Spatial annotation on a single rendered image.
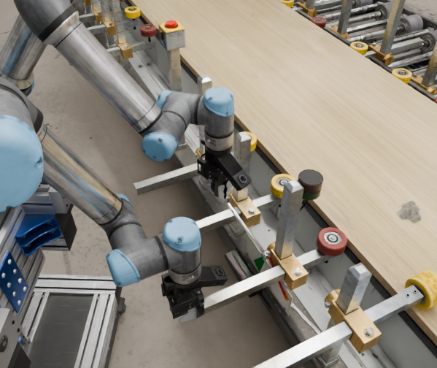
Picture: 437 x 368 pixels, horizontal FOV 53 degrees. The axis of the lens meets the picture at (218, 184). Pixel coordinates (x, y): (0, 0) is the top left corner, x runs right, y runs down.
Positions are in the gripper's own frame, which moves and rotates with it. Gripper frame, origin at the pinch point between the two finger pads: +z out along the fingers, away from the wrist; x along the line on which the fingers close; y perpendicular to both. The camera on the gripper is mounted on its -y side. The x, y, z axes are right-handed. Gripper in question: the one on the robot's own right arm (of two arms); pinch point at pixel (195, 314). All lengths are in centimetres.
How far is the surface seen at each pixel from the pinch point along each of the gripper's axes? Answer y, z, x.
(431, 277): -51, -16, 24
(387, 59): -136, -3, -80
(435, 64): -136, -13, -54
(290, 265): -28.2, -4.7, 0.6
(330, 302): -26.3, -13.3, 18.2
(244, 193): -28.9, -6.9, -27.3
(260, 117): -54, -8, -59
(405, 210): -66, -10, 2
